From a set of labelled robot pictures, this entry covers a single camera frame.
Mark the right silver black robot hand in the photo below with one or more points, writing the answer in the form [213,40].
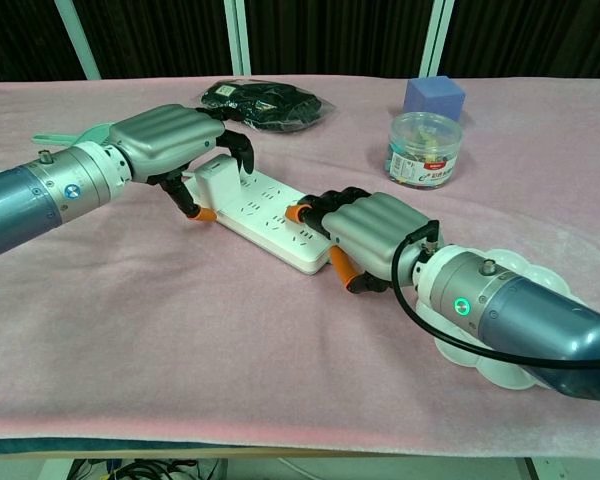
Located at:
[375,230]

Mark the white partition post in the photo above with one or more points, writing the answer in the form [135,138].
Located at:
[237,40]
[80,45]
[437,40]

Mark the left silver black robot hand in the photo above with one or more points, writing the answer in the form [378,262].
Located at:
[165,137]

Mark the white plug adapter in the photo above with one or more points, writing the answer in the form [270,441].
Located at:
[217,182]

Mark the clear jar of coloured clips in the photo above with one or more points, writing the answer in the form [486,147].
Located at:
[422,150]

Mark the white power strip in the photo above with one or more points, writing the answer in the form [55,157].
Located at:
[265,210]

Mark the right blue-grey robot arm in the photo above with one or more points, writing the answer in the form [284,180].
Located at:
[530,320]

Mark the black gloves in plastic bag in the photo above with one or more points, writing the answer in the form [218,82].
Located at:
[270,105]

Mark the white flower-shaped palette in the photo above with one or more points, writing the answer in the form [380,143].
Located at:
[547,275]

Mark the blue foam cube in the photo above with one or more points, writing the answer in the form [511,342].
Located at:
[432,97]

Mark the teal mini brush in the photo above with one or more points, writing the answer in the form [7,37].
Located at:
[92,134]

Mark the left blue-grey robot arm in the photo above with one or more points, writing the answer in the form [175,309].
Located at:
[30,200]

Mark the pink table cloth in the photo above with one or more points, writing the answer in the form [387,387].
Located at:
[180,325]

